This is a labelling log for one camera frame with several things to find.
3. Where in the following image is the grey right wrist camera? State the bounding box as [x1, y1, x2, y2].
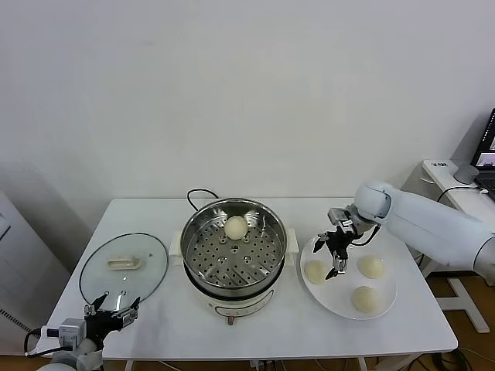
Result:
[327, 206, 359, 237]

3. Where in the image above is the black right camera cable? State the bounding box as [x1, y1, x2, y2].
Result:
[350, 226, 382, 247]

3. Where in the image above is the white side desk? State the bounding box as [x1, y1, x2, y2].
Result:
[420, 158, 495, 334]

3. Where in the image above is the open black laptop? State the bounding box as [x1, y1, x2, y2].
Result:
[472, 107, 495, 203]

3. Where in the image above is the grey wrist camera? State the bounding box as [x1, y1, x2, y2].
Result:
[327, 206, 359, 237]
[40, 317, 87, 351]

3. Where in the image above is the stainless steel steamer basket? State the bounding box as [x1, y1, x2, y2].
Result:
[180, 197, 289, 301]

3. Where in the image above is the white round plate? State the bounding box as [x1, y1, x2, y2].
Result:
[299, 230, 399, 321]

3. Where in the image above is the glass pot lid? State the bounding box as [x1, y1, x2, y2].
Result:
[79, 231, 170, 313]

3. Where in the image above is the grey cylindrical speaker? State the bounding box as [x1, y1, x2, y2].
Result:
[452, 162, 480, 186]

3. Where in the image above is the black left camera cable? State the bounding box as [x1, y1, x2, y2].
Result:
[23, 328, 44, 356]

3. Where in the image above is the white steamed baozi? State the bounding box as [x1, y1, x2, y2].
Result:
[225, 215, 249, 240]
[350, 285, 382, 312]
[356, 254, 387, 279]
[304, 260, 332, 286]

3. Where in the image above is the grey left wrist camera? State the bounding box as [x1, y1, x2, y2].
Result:
[40, 317, 87, 351]

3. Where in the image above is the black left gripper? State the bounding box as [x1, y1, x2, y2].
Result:
[84, 293, 142, 343]

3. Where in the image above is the white floor appliance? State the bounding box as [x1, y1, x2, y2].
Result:
[0, 188, 73, 343]

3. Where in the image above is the black cooker power cord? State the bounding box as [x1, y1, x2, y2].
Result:
[186, 188, 221, 213]

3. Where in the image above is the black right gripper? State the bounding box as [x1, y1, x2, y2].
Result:
[313, 227, 355, 281]

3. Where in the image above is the black camera cable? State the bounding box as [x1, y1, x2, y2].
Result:
[23, 328, 44, 356]
[350, 226, 382, 247]

